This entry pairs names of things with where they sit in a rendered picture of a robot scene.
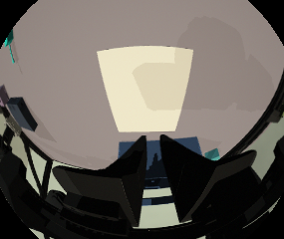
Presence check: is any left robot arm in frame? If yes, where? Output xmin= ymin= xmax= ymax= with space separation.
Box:
xmin=0 ymin=123 xmax=66 ymax=231

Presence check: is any dark blue plastic crate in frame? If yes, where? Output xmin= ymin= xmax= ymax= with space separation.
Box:
xmin=118 ymin=136 xmax=202 ymax=206

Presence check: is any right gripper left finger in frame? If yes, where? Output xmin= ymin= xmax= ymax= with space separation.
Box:
xmin=52 ymin=135 xmax=147 ymax=227

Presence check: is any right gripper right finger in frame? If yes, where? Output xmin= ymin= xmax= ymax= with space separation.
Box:
xmin=159 ymin=134 xmax=257 ymax=223

